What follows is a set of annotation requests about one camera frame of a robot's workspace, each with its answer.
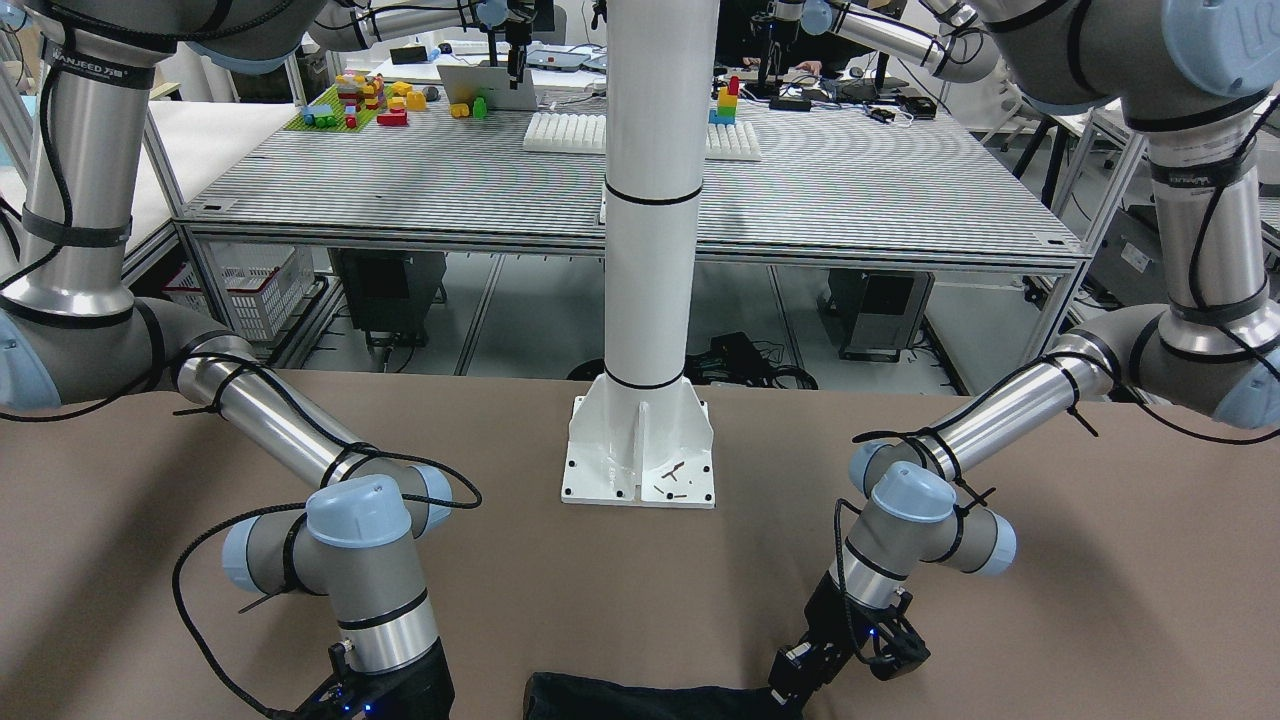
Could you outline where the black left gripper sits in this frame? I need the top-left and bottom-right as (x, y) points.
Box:
(768, 575), (931, 710)

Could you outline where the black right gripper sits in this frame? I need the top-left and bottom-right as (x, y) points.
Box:
(294, 641), (454, 719)

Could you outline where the black t-shirt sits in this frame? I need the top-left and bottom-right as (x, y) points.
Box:
(524, 673), (803, 719)

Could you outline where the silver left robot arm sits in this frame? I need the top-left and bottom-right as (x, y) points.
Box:
(769, 1), (1277, 712)

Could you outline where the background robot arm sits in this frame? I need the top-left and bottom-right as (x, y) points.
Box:
(765, 1), (1001, 85)

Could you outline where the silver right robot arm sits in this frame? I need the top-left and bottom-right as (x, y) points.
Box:
(3, 1), (457, 719)

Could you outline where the white plastic basket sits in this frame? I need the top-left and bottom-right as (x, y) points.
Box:
(210, 242), (315, 342)

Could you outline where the grey striped work table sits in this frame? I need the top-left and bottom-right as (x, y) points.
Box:
(182, 94), (1087, 322)

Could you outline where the colourful toy brick set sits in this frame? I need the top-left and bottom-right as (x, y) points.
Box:
(283, 72), (435, 133)

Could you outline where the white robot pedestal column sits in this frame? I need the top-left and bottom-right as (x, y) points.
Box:
(561, 1), (718, 509)

